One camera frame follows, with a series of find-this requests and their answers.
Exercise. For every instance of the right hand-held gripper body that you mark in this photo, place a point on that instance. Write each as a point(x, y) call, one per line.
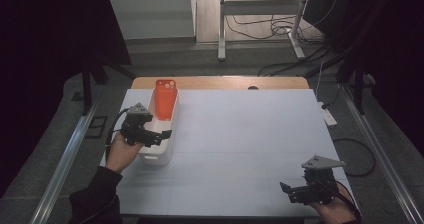
point(318, 184)

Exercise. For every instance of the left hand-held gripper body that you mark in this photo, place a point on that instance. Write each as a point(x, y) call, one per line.
point(135, 127)

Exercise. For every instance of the white plastic bin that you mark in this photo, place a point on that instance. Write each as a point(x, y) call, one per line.
point(160, 152)

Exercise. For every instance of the orange phone case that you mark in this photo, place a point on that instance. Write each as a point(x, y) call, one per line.
point(165, 100)

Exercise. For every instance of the person's left hand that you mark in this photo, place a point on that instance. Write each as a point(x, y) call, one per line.
point(121, 154)

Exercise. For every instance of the person's right hand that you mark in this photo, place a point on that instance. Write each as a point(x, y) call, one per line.
point(333, 212)

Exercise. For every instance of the black floor plate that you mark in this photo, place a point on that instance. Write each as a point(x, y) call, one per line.
point(96, 126)

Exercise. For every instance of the black metal stand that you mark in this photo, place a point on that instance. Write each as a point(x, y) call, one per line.
point(87, 90)
point(359, 90)

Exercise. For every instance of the white table cover sheet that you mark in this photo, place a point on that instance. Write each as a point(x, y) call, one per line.
point(250, 134)

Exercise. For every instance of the white power strip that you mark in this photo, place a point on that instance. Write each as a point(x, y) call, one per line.
point(328, 114)

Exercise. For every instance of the black curtain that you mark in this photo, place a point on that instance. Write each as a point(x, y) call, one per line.
point(40, 67)
point(396, 50)

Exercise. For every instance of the white panel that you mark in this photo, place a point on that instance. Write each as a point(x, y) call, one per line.
point(150, 14)

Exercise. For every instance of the aluminium floor rail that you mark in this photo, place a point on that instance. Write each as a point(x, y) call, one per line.
point(66, 157)
point(383, 157)

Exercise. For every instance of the white metal desk frame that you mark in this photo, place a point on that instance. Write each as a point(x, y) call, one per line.
point(221, 24)

